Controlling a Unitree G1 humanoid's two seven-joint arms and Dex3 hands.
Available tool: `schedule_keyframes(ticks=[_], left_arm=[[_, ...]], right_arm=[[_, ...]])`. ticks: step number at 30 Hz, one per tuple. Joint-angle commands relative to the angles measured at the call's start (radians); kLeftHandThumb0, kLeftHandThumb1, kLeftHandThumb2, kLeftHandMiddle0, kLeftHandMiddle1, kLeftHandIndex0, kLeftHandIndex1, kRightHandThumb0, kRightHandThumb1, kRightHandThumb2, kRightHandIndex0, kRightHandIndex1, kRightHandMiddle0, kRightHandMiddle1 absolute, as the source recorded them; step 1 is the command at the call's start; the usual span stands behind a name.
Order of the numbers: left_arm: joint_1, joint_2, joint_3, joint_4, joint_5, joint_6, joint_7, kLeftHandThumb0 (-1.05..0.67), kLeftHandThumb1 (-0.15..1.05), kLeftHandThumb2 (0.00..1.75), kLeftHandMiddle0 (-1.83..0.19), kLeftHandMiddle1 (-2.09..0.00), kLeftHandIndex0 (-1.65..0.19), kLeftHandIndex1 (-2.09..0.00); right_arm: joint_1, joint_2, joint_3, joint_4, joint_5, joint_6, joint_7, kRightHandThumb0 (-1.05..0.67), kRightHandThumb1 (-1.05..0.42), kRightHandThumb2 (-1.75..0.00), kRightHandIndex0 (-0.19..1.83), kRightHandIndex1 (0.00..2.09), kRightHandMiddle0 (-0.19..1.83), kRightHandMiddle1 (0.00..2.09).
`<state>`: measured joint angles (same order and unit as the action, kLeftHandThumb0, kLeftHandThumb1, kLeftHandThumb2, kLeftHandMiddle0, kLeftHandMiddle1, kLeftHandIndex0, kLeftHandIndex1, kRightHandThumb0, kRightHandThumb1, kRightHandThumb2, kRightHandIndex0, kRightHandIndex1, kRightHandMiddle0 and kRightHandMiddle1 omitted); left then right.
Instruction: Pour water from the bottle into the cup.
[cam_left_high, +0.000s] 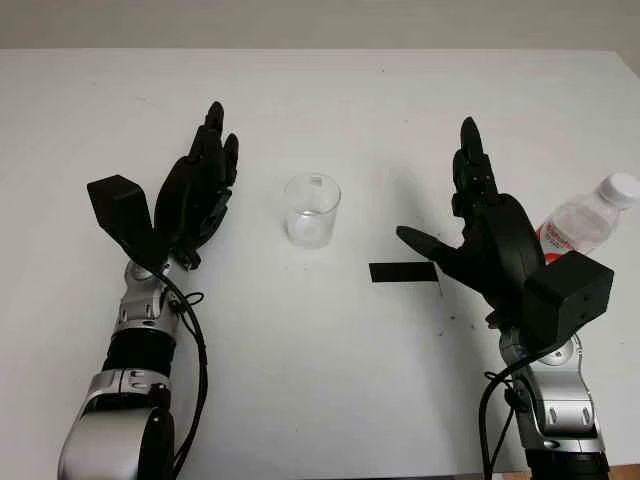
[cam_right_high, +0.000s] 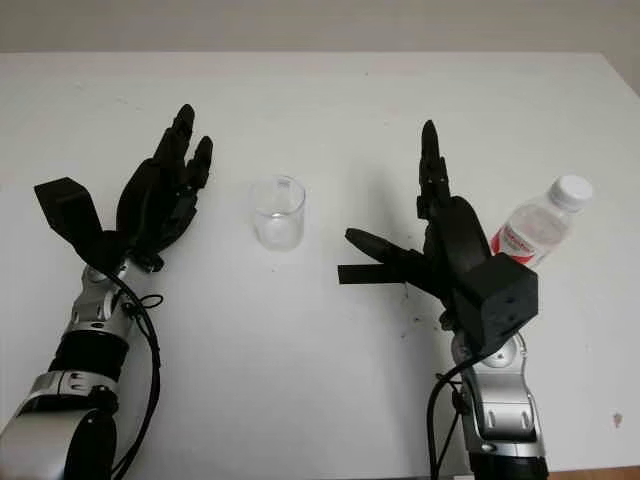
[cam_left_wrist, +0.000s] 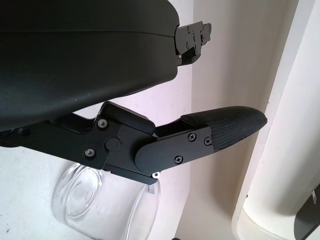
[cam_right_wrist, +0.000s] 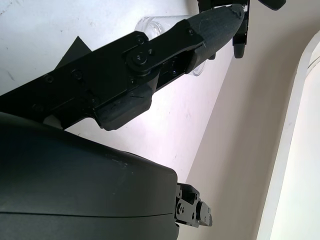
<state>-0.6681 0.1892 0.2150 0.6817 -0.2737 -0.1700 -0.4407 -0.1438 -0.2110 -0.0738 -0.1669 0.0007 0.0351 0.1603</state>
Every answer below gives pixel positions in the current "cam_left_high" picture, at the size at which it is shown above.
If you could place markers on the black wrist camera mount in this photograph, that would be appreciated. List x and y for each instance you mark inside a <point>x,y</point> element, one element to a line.
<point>570,300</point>
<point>122,210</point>

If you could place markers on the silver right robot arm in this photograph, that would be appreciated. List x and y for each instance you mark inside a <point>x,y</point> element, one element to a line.
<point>560,400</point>

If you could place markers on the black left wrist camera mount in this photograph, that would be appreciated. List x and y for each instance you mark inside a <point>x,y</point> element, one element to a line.
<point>122,210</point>

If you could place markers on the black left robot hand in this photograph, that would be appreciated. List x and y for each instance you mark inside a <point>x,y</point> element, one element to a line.
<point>192,195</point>

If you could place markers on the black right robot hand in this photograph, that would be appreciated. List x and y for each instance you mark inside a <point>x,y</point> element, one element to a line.
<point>500,250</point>

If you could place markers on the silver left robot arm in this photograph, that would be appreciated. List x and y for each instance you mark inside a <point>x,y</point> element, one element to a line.
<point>110,430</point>

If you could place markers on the clear glass cup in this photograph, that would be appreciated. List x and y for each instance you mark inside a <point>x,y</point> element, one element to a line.
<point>312,215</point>

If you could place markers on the clear plastic water bottle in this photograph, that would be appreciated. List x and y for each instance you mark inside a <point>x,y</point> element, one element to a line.
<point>585,220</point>

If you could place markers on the black tape strip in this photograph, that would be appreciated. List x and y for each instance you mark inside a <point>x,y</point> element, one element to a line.
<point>400,273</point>

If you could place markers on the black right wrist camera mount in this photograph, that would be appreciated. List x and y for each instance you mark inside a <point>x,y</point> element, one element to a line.
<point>570,300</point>

